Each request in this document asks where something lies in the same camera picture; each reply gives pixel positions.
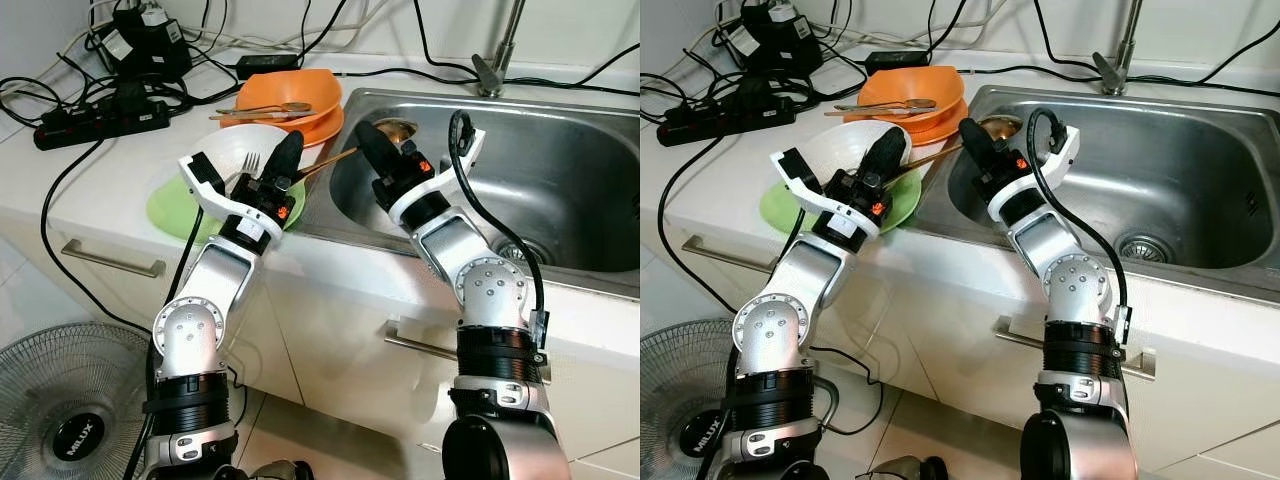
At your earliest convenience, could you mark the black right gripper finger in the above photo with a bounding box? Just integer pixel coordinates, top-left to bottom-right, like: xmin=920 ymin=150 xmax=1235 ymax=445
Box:
xmin=957 ymin=116 xmax=1006 ymax=183
xmin=356 ymin=119 xmax=403 ymax=187

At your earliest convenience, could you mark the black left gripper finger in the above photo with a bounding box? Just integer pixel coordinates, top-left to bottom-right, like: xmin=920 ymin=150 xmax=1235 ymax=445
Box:
xmin=260 ymin=129 xmax=305 ymax=191
xmin=860 ymin=127 xmax=907 ymax=189

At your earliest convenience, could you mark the white ceramic bowl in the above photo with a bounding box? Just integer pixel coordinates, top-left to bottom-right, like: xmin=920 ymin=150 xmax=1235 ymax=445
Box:
xmin=798 ymin=120 xmax=913 ymax=186
xmin=198 ymin=124 xmax=297 ymax=191

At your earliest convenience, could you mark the orange plate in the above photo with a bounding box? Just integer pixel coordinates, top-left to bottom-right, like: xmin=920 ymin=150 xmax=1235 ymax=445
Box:
xmin=845 ymin=97 xmax=969 ymax=146
xmin=218 ymin=100 xmax=346 ymax=149

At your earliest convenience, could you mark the orange bowl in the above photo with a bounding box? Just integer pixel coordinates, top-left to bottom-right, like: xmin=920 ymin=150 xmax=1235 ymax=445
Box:
xmin=858 ymin=65 xmax=966 ymax=131
xmin=238 ymin=68 xmax=343 ymax=136

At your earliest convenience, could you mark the green plate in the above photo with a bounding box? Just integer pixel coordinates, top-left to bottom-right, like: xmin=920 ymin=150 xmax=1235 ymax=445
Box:
xmin=146 ymin=175 xmax=306 ymax=244
xmin=760 ymin=175 xmax=923 ymax=238

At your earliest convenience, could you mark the small flat black adapter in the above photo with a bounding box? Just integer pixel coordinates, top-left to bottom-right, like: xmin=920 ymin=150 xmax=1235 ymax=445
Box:
xmin=865 ymin=50 xmax=931 ymax=73
xmin=236 ymin=55 xmax=301 ymax=79

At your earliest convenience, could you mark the metal faucet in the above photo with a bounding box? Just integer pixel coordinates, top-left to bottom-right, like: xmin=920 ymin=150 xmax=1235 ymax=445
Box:
xmin=472 ymin=0 xmax=528 ymax=99
xmin=1092 ymin=0 xmax=1146 ymax=96

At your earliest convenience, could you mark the metal sink drain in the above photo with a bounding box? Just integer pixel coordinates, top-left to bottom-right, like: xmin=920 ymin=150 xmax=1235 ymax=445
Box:
xmin=1118 ymin=233 xmax=1171 ymax=266
xmin=497 ymin=238 xmax=551 ymax=269

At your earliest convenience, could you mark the black plug in strip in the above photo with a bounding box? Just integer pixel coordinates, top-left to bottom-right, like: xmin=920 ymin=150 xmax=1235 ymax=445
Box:
xmin=735 ymin=78 xmax=776 ymax=109
xmin=110 ymin=82 xmax=151 ymax=113

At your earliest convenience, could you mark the stainless steel sink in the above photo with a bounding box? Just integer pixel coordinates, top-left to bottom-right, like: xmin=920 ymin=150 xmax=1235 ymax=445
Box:
xmin=915 ymin=85 xmax=1280 ymax=306
xmin=300 ymin=88 xmax=641 ymax=301

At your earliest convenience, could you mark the large black power adapter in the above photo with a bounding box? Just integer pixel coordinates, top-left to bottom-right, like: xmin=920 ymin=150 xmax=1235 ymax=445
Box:
xmin=722 ymin=0 xmax=823 ymax=76
xmin=95 ymin=5 xmax=193 ymax=81

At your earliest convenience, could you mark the black power strip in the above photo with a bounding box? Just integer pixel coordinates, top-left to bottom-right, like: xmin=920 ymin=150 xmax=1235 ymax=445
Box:
xmin=655 ymin=92 xmax=798 ymax=148
xmin=33 ymin=95 xmax=171 ymax=151

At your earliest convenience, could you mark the dark robot foot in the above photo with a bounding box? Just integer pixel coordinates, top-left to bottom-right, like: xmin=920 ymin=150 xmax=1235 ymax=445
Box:
xmin=868 ymin=455 xmax=949 ymax=480
xmin=245 ymin=458 xmax=313 ymax=480

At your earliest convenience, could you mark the grey floor fan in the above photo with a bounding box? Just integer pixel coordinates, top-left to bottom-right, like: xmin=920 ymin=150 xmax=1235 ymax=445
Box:
xmin=0 ymin=320 xmax=166 ymax=480
xmin=640 ymin=318 xmax=746 ymax=480

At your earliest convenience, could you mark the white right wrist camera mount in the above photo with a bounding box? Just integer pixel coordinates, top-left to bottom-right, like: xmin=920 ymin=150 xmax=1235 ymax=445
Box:
xmin=388 ymin=125 xmax=488 ymax=227
xmin=993 ymin=125 xmax=1083 ymax=224

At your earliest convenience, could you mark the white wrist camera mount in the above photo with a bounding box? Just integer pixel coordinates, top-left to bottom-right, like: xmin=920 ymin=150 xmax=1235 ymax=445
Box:
xmin=993 ymin=125 xmax=1083 ymax=224
xmin=177 ymin=150 xmax=301 ymax=229
xmin=770 ymin=147 xmax=891 ymax=236
xmin=388 ymin=125 xmax=488 ymax=227

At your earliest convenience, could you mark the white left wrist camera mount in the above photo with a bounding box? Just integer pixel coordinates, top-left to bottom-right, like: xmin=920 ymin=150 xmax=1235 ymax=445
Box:
xmin=177 ymin=150 xmax=301 ymax=229
xmin=770 ymin=147 xmax=891 ymax=236

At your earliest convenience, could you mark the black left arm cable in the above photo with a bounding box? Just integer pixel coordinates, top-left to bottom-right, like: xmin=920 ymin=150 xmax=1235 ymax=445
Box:
xmin=120 ymin=200 xmax=216 ymax=480
xmin=700 ymin=205 xmax=803 ymax=480

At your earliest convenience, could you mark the black countertop cable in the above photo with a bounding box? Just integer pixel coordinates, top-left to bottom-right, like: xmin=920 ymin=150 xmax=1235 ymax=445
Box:
xmin=930 ymin=38 xmax=1280 ymax=93
xmin=300 ymin=40 xmax=641 ymax=99

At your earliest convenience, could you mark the silver cabinet handle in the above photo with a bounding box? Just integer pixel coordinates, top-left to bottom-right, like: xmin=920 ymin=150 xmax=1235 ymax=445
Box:
xmin=383 ymin=316 xmax=553 ymax=383
xmin=993 ymin=314 xmax=1159 ymax=381
xmin=683 ymin=236 xmax=796 ymax=277
xmin=58 ymin=237 xmax=169 ymax=280

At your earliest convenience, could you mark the black power strip cord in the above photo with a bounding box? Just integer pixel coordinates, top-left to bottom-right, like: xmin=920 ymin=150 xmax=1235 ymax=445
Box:
xmin=657 ymin=138 xmax=741 ymax=316
xmin=40 ymin=140 xmax=156 ymax=336

